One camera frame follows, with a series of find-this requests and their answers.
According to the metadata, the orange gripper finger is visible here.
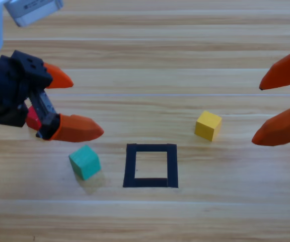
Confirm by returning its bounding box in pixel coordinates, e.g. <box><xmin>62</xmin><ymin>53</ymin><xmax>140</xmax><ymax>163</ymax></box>
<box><xmin>36</xmin><ymin>112</ymin><xmax>105</xmax><ymax>143</ymax></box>

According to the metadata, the green wooden cube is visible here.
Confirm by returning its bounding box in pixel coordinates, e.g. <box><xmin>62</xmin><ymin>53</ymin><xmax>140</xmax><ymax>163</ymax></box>
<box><xmin>68</xmin><ymin>145</ymin><xmax>102</xmax><ymax>181</ymax></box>

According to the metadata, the red wooden cube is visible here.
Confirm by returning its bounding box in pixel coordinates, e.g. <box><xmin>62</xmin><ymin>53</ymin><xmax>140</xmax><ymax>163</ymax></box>
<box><xmin>25</xmin><ymin>105</ymin><xmax>43</xmax><ymax>131</ymax></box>

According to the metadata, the yellow wooden cube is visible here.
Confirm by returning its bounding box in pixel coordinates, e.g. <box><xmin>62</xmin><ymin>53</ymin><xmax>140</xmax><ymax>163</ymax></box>
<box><xmin>194</xmin><ymin>110</ymin><xmax>223</xmax><ymax>141</ymax></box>

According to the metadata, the black tape square outline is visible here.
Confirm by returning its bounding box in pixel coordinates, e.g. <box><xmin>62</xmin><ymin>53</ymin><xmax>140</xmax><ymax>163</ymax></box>
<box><xmin>122</xmin><ymin>143</ymin><xmax>179</xmax><ymax>189</ymax></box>

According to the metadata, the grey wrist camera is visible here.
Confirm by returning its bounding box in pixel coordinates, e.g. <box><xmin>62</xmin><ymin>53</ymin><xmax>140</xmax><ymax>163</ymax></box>
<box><xmin>4</xmin><ymin>0</ymin><xmax>64</xmax><ymax>28</ymax></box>

